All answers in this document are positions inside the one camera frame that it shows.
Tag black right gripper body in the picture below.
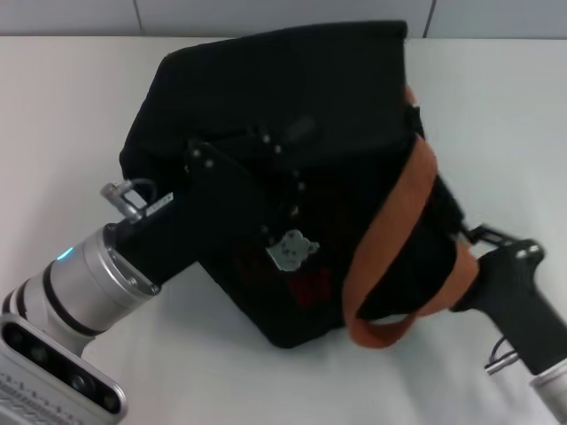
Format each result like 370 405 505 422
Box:
451 238 567 376

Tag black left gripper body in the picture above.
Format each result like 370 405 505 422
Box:
110 141 289 284

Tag black food bag brown handles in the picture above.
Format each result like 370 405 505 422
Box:
119 19 482 351

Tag right gripper cable metal plug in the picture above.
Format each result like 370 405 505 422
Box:
484 336 519 376

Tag gripper cable metal plug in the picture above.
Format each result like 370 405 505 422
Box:
484 336 519 376
100 176 159 220

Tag left gripper cable metal plug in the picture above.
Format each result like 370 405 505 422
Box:
100 176 159 220

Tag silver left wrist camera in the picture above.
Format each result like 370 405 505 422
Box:
0 313 129 425

